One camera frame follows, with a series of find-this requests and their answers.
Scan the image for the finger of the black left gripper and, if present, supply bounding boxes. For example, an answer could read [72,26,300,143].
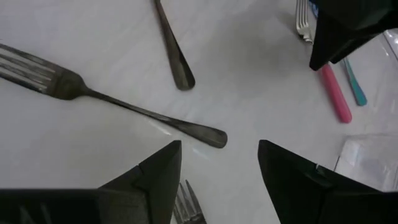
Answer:
[330,15,389,63]
[310,14,343,71]

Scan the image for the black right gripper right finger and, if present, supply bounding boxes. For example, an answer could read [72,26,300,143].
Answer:
[257,139,384,224]

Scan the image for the pink handled silver fork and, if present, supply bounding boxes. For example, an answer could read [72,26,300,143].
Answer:
[172,179,208,224]
[294,0,353,124]

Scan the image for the clear plastic bin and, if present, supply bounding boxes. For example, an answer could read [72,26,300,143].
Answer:
[333,133,398,193]
[381,29,398,62]

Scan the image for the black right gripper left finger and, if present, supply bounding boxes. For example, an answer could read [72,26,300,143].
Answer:
[98,139,183,224]

